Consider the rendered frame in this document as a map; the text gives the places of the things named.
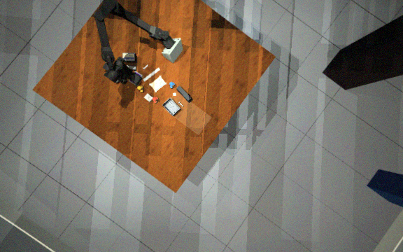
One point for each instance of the white inspection card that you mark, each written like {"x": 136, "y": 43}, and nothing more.
{"x": 158, "y": 84}

